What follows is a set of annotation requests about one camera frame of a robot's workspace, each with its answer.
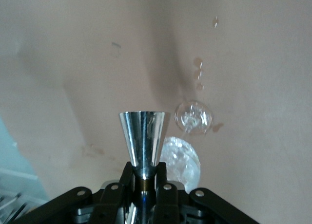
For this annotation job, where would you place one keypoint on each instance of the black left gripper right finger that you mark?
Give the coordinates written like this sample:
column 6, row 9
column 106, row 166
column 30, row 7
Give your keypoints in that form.
column 175, row 202

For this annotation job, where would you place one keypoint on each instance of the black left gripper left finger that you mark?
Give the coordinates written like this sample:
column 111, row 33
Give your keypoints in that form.
column 109, row 197

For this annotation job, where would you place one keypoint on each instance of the steel double-cone jigger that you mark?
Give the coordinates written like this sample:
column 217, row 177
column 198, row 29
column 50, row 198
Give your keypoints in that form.
column 143, row 136

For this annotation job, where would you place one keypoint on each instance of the clear stemmed wine glass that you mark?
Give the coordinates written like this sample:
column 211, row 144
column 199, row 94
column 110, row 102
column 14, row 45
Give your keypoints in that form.
column 185, row 160

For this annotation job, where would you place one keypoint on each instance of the brown table cover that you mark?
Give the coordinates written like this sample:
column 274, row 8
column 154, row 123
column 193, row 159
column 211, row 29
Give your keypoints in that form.
column 73, row 63

